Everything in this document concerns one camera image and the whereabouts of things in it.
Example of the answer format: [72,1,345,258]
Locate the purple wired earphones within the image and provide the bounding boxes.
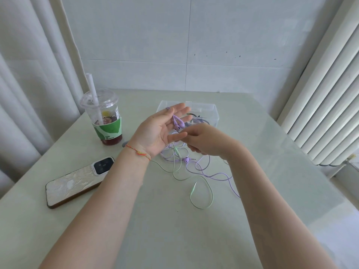
[161,107,241,199]

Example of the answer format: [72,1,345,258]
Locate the white radiator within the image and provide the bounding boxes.
[276,0,359,167]

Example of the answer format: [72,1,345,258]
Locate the person's right forearm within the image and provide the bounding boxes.
[223,137,345,269]

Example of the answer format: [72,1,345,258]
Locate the white curtain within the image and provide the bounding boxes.
[0,0,86,200]

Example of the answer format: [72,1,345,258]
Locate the person's left hand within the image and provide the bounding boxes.
[127,103,193,159]

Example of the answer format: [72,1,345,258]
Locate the person's left forearm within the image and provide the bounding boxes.
[39,143,152,269]

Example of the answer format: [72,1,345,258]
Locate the orange string bracelet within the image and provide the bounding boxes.
[125,144,152,162]

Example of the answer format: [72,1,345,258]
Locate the green wired earphones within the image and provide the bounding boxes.
[150,144,215,210]

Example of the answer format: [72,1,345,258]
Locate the white drinking straw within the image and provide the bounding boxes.
[85,73,103,124]

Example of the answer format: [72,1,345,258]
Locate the green paper cup sleeve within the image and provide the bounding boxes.
[92,117,124,141]

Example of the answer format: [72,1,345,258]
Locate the clear plastic storage box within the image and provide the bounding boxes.
[156,100,219,130]

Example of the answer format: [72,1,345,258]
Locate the person's right hand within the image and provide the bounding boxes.
[168,124,234,160]

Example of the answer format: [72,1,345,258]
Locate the smartphone with white case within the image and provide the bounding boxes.
[45,156,115,209]

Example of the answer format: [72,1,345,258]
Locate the clear plastic drink cup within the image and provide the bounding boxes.
[80,88,124,146]

